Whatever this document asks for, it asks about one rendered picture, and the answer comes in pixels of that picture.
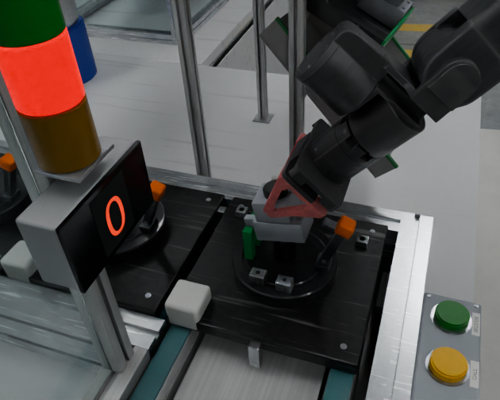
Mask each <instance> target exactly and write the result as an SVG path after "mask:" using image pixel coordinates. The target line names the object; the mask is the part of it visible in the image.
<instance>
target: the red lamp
mask: <svg viewBox="0 0 500 400"><path fill-rule="evenodd" d="M0 70H1V73H2V76H3V78H4V80H5V83H6V86H7V88H8V91H9V93H10V97H11V98H12V101H13V104H14V106H15V108H16V110H17V111H18V112H20V113H23V114H25V115H29V116H48V115H53V114H57V113H61V112H64V111H65V110H69V109H70V108H72V107H74V106H76V105H77V104H78V103H80V102H81V101H82V99H83V97H84V96H85V89H84V86H83V81H82V78H81V75H80V72H79V67H78V64H77V61H76V58H75V54H74V50H73V47H72V44H71V39H70V37H69V33H68V31H67V27H66V28H65V30H64V31H63V32H62V33H61V34H60V35H59V36H57V37H55V38H53V39H51V40H48V41H45V42H43V43H40V44H35V45H31V46H26V47H20V48H4V47H0Z"/></svg>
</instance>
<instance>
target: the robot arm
mask: <svg viewBox="0 0 500 400"><path fill-rule="evenodd" d="M295 77H296V78H297V79H298V80H299V81H300V82H301V83H303V84H304V85H305V86H306V87H307V88H308V89H309V90H311V91H312V92H313V93H314V94H315V95H316V96H317V97H318V98H320V99H321V100H322V101H323V102H324V103H325V104H326V105H327V106H328V107H329V108H330V109H331V110H332V111H333V112H335V113H336V114H337V115H338V116H344V115H345V114H347V115H345V116H344V117H342V118H341V119H340V120H339V121H338V122H337V123H335V124H334V125H333V126H331V127H330V126H329V125H328V124H327V123H326V122H325V121H324V120H323V119H319V120H318V121H316V122H315V123H314V124H312V126H313V129H312V131H311V132H309V133H308V134H305V133H301V134H300V135H299V137H298V139H297V141H296V143H295V145H294V147H293V149H292V151H291V153H290V155H289V157H288V159H287V162H286V164H285V166H284V167H283V169H282V170H281V172H280V174H279V177H278V178H277V180H276V182H275V185H274V187H273V189H272V191H271V193H270V195H269V197H268V200H267V202H266V204H265V206H264V208H263V211H264V212H265V213H266V214H267V215H268V216H269V217H292V216H294V217H314V218H322V217H324V216H325V215H326V214H327V211H329V212H330V213H332V212H333V211H335V210H337V209H339V208H340V207H341V206H342V204H343V201H344V197H345V195H346V192H347V189H348V185H349V183H350V180H351V178H352V177H353V176H355V175H357V174H358V173H360V172H361V171H362V170H364V169H366V168H367V167H369V166H371V165H372V164H373V163H375V162H376V161H378V160H380V159H381V158H383V157H384V156H385V155H387V154H388V153H390V152H392V151H394V150H395V149H396V148H398V147H399V146H401V145H402V144H404V143H406V142H407V141H408V140H410V139H411V138H413V137H415V136H416V135H417V134H419V133H421V132H422V131H423V130H424V129H425V118H424V116H425V115H426V114H427V115H429V116H430V117H431V118H432V119H433V120H434V121H435V122H436V123H437V122H438V121H439V120H440V119H441V118H443V117H444V116H445V115H446V114H448V113H449V112H450V111H453V110H454V109H456V108H459V107H462V106H466V105H468V104H470V103H472V102H474V101H475V100H476V99H478V98H479V97H481V96H482V95H483V94H485V93H486V92H487V91H488V90H490V89H491V88H492V87H494V86H496V85H497V84H498V83H500V0H467V1H466V2H465V3H464V4H463V5H462V6H461V7H459V8H457V7H456V6H455V7H454V8H453V9H452V10H450V11H449V12H448V13H447V14H445V15H444V16H443V17H442V18H441V19H440V20H439V21H438V22H437V23H436V24H434V25H433V26H432V27H431V28H430V29H428V30H427V31H426V32H425V33H423V34H422V35H421V36H420V38H419V39H418V40H417V42H416V44H415V45H414V47H413V51H412V56H411V57H410V58H409V59H408V60H407V61H406V62H405V63H404V64H401V63H400V62H399V61H398V60H397V59H396V58H394V57H393V56H392V55H391V54H390V53H389V52H388V51H387V50H386V49H385V48H384V47H383V46H382V45H379V44H378V43H377V42H376V41H374V40H373V39H372V38H371V37H369V36H368V35H367V34H366V33H365V32H364V31H363V30H361V29H360V28H359V26H358V25H355V24H354V23H352V22H351V21H342V22H341V23H340V24H338V25H337V27H336V28H335V29H334V30H333V31H331V32H330V33H328V34H327V35H326V36H324V37H323V38H322V39H321V40H320V41H319V42H318V43H317V44H316V45H315V46H314V47H313V48H312V50H311V51H310V52H309V53H308V55H307V56H306V57H305V58H304V60H303V61H302V62H301V64H300V65H299V67H298V69H297V71H296V72H295ZM286 189H289V190H290V191H291V192H292V193H293V194H295V195H296V196H297V197H298V198H299V199H300V200H301V201H302V202H303V203H304V204H302V205H297V206H288V207H283V208H278V209H276V208H275V203H276V201H277V199H278V197H279V195H280V193H281V191H282V190H286ZM318 195H319V196H320V197H321V198H320V197H319V196H318Z"/></svg>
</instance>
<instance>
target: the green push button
mask: <svg viewBox="0 0 500 400"><path fill-rule="evenodd" d="M434 317H435V320H436V321H437V323H438V324H439V325H440V326H441V327H443V328H444V329H447V330H450V331H461V330H463V329H465V328H467V326H468V323H469V321H470V313H469V311H468V310H467V308H466V307H465V306H463V305H462V304H460V303H458V302H455V301H450V300H447V301H443V302H440V303H439V304H438V305H437V307H436V309H435V312H434Z"/></svg>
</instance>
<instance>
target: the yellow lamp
mask: <svg viewBox="0 0 500 400"><path fill-rule="evenodd" d="M17 114H18V116H19V119H20V121H21V124H22V127H23V129H24V131H25V135H26V136H27V139H28V142H29V145H30V147H31V149H32V151H33V155H34V157H35V159H36V162H37V165H38V167H39V168H40V169H42V170H43V171H46V172H50V173H55V174H64V173H70V172H73V171H78V170H81V169H83V168H85V167H87V166H89V165H90V164H92V163H93V162H94V161H95V160H96V159H97V158H98V157H99V155H100V153H101V150H102V148H101V145H100V141H99V139H98V134H97V130H96V128H95V124H94V119H93V117H92V113H91V111H90V106H89V103H88V100H87V95H86V93H85V96H84V97H83V99H82V101H81V102H80V103H78V104H77V105H76V106H74V107H72V108H70V109H69V110H65V111H64V112H61V113H57V114H53V115H48V116H29V115H25V114H23V113H20V112H18V111H17Z"/></svg>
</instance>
